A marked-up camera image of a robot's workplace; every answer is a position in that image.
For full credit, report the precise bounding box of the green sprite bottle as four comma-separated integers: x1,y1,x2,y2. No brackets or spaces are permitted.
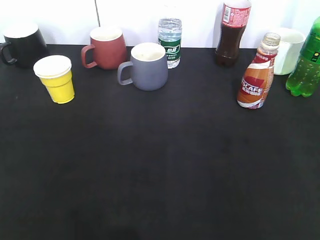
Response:
285,18,320,98

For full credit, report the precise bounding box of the cola bottle red label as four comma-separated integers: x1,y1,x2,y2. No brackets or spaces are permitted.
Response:
215,0,252,67

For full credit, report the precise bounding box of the white ceramic mug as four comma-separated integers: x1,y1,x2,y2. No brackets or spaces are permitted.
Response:
271,27,306,76

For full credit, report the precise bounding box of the black ceramic mug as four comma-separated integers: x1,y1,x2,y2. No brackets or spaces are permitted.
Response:
0,22,49,68

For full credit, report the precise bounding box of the red ceramic mug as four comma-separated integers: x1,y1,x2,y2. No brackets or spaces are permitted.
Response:
81,26,127,70

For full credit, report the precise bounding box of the clear water bottle green label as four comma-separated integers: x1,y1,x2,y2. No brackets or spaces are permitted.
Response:
158,18,182,69

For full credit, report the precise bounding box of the yellow paper cup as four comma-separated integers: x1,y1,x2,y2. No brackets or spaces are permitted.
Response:
33,55,75,104

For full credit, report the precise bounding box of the Nescafe coffee bottle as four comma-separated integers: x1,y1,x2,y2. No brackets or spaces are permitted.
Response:
236,32,281,109

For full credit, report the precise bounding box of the grey ceramic mug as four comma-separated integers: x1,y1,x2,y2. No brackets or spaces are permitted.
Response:
117,42,168,91

